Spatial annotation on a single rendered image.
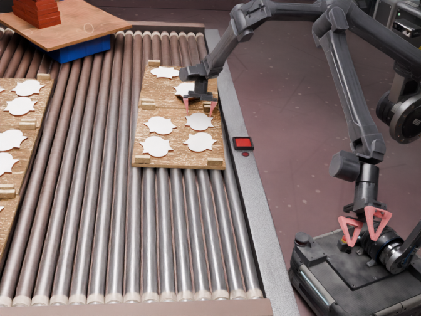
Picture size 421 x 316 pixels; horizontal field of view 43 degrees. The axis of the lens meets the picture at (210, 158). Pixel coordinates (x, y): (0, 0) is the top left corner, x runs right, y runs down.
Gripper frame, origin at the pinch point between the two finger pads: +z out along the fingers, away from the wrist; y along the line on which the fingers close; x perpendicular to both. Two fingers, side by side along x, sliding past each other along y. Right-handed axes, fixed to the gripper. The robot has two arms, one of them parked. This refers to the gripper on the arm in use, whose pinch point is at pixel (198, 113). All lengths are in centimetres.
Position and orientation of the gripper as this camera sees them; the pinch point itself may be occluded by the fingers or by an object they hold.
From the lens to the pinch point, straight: 226.7
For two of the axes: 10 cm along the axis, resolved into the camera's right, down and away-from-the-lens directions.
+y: 9.9, 0.6, 0.8
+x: -0.6, -3.2, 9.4
